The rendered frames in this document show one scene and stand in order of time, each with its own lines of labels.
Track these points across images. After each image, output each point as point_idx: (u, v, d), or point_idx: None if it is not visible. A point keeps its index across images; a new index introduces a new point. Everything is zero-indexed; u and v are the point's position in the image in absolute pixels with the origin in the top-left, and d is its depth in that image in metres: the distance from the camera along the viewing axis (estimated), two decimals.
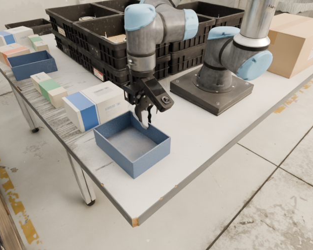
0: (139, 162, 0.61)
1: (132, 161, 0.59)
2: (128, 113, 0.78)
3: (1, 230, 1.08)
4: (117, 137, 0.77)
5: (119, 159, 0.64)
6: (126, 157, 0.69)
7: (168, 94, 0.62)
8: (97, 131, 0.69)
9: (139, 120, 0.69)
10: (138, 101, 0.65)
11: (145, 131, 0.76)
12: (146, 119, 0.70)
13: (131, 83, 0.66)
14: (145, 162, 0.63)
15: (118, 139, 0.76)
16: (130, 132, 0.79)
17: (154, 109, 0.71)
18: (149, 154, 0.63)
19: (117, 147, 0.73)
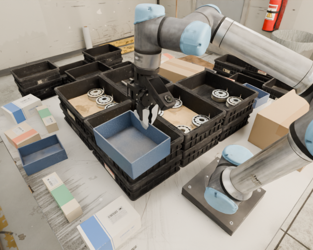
0: (139, 162, 0.61)
1: (131, 162, 0.59)
2: (128, 113, 0.78)
3: None
4: (117, 137, 0.77)
5: (119, 160, 0.65)
6: (126, 157, 0.70)
7: (170, 93, 0.62)
8: (97, 132, 0.69)
9: (140, 118, 0.69)
10: (140, 99, 0.66)
11: (145, 131, 0.76)
12: (146, 118, 0.70)
13: (135, 81, 0.67)
14: (145, 162, 0.63)
15: (118, 139, 0.76)
16: (130, 132, 0.79)
17: (156, 109, 0.71)
18: (148, 154, 0.63)
19: (117, 147, 0.73)
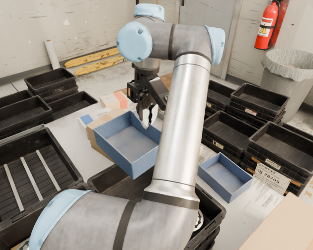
0: (139, 162, 0.61)
1: (131, 162, 0.59)
2: (128, 113, 0.78)
3: None
4: (117, 137, 0.77)
5: (119, 160, 0.65)
6: (126, 157, 0.70)
7: None
8: (97, 132, 0.69)
9: (140, 118, 0.69)
10: (140, 99, 0.66)
11: (145, 131, 0.76)
12: (146, 118, 0.70)
13: (135, 81, 0.67)
14: (145, 162, 0.63)
15: (118, 139, 0.76)
16: (130, 132, 0.79)
17: (156, 109, 0.71)
18: (148, 154, 0.63)
19: (117, 147, 0.73)
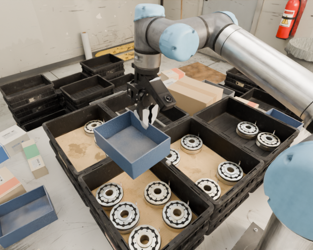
0: (139, 162, 0.61)
1: (131, 162, 0.59)
2: (128, 113, 0.78)
3: None
4: (117, 137, 0.77)
5: (119, 160, 0.65)
6: (126, 157, 0.70)
7: (170, 93, 0.62)
8: (97, 132, 0.69)
9: (140, 118, 0.69)
10: (140, 99, 0.66)
11: (145, 131, 0.76)
12: (146, 118, 0.70)
13: (135, 81, 0.67)
14: (145, 162, 0.63)
15: (118, 139, 0.76)
16: (130, 132, 0.79)
17: (156, 109, 0.71)
18: (148, 154, 0.63)
19: (117, 147, 0.73)
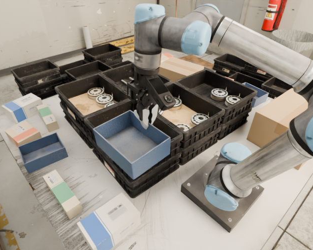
0: (139, 162, 0.61)
1: (131, 162, 0.59)
2: (128, 113, 0.78)
3: None
4: (117, 137, 0.77)
5: (119, 160, 0.65)
6: (126, 157, 0.70)
7: (170, 93, 0.62)
8: (97, 132, 0.69)
9: (140, 118, 0.69)
10: (140, 99, 0.66)
11: (145, 131, 0.76)
12: (146, 118, 0.70)
13: (135, 81, 0.67)
14: (145, 162, 0.63)
15: (118, 139, 0.76)
16: (130, 132, 0.79)
17: (156, 109, 0.71)
18: (148, 154, 0.63)
19: (117, 147, 0.73)
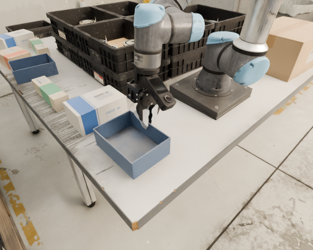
0: (139, 162, 0.61)
1: (131, 162, 0.59)
2: (128, 113, 0.78)
3: (3, 232, 1.09)
4: (117, 137, 0.77)
5: (119, 160, 0.65)
6: (126, 157, 0.70)
7: (170, 93, 0.62)
8: (97, 132, 0.69)
9: (140, 118, 0.69)
10: (140, 99, 0.66)
11: (145, 131, 0.76)
12: (146, 118, 0.70)
13: (135, 81, 0.67)
14: (145, 162, 0.63)
15: (118, 139, 0.76)
16: (130, 132, 0.79)
17: (156, 109, 0.71)
18: (148, 154, 0.63)
19: (117, 147, 0.73)
